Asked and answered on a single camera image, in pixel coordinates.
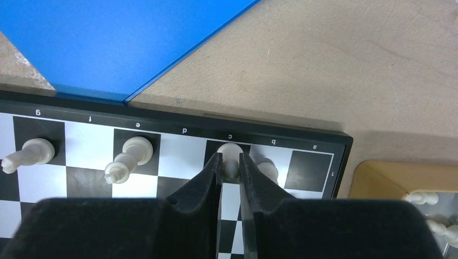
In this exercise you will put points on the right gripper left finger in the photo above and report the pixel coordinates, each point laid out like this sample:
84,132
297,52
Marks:
184,224

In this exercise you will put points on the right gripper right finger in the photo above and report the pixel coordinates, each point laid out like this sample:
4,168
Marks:
278,225

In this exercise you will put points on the white knight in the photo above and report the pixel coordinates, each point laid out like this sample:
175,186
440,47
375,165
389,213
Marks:
269,170

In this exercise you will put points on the white bishop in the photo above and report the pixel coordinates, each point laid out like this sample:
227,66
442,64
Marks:
230,152

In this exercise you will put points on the white king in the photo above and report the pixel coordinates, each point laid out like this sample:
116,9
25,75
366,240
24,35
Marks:
136,151

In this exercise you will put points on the white piece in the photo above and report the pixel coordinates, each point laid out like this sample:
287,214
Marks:
35,151

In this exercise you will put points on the black and white chessboard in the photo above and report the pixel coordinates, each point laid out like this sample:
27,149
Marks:
87,136

